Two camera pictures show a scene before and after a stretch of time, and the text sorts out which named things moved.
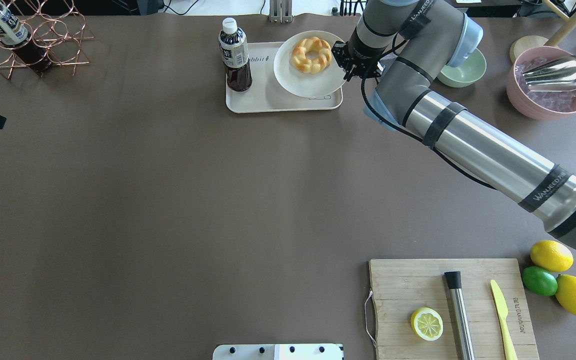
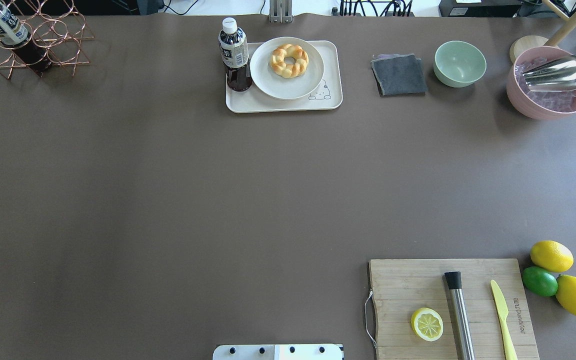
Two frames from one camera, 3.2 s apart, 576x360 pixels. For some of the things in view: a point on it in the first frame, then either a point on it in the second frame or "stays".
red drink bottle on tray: [234, 49] stays
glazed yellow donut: [311, 44] -> [280, 67]
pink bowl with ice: [546, 105] stays
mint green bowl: [467, 71] stays
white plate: [305, 65] -> [275, 86]
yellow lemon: [551, 256] stays
